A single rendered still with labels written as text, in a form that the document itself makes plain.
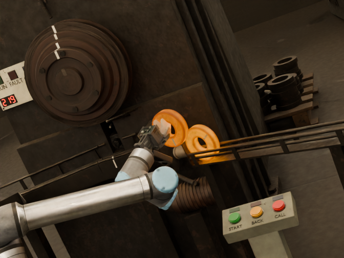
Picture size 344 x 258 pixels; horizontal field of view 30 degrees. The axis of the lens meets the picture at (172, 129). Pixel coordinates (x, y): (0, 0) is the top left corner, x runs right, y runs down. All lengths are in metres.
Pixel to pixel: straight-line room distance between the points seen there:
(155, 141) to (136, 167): 0.16
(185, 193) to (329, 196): 0.96
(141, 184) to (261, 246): 0.44
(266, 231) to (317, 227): 1.10
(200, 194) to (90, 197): 0.71
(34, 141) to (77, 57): 0.61
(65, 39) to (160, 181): 0.88
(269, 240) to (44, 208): 0.73
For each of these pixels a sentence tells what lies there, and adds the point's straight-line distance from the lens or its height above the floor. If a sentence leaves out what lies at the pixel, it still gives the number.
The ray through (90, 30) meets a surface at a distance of 2.75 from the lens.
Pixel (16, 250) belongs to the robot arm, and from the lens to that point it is 2.23.
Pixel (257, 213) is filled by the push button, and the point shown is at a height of 0.61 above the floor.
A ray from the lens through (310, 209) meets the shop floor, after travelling 3.36.
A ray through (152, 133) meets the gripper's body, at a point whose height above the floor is 0.87.
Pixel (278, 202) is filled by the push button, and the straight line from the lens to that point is 2.09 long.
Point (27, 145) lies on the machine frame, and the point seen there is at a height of 0.87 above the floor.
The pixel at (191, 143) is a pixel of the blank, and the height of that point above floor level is 0.71.
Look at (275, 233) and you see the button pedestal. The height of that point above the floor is 0.53.
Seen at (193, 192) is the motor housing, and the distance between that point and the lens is 2.72.
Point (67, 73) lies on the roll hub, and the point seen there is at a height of 1.15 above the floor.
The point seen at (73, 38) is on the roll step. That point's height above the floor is 1.27.
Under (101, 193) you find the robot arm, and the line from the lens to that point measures 2.13.
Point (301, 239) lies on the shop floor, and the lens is 3.13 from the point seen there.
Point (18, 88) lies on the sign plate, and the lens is 3.08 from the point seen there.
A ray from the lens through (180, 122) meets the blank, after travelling 2.48.
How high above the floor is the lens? 1.50
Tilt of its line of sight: 16 degrees down
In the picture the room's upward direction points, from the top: 23 degrees counter-clockwise
